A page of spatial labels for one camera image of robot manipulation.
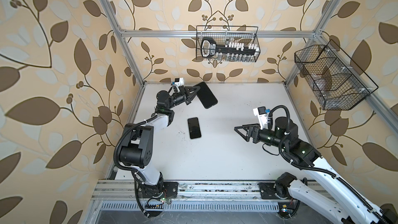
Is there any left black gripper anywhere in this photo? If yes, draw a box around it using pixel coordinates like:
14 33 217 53
166 86 200 112

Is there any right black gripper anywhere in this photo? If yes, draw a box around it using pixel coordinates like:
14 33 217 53
234 123 287 151

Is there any black phone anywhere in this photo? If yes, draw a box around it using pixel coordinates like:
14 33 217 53
196 82 218 109

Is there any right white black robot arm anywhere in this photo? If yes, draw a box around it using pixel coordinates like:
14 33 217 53
234 117 398 224

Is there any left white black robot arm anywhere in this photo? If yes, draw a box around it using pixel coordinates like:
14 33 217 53
113 84 200 218

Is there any black smartphone on table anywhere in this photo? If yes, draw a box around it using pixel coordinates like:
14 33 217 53
188 117 202 140

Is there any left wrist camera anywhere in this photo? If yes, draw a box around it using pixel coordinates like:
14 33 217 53
171 78 184 88

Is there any back wire basket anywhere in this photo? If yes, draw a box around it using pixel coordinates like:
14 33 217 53
195 25 261 63

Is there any wire basket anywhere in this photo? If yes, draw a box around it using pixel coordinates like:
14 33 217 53
294 39 379 111
195 25 261 63

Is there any right wire basket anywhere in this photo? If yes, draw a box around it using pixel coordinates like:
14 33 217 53
294 39 379 111

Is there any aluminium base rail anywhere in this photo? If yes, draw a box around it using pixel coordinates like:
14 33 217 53
91 180 297 213

